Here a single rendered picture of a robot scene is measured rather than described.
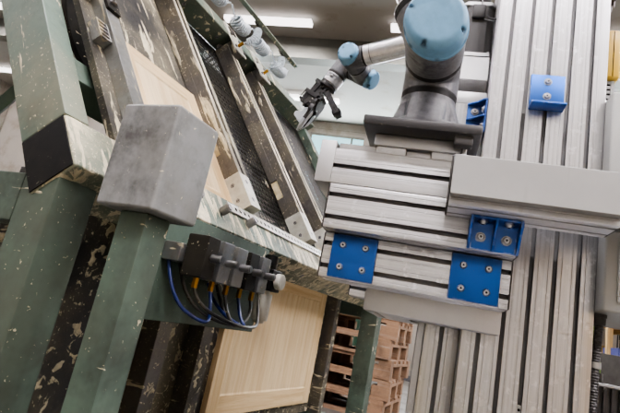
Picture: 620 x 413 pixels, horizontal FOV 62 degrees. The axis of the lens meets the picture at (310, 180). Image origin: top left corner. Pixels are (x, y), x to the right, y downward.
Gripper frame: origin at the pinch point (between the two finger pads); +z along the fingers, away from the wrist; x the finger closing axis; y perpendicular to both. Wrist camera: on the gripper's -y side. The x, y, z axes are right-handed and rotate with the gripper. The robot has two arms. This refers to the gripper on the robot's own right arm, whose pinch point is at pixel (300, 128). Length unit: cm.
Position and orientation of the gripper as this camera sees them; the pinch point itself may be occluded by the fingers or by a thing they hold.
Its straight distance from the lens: 195.3
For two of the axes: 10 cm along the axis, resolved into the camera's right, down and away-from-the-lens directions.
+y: -7.6, -5.5, 3.4
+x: -2.1, -3.0, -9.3
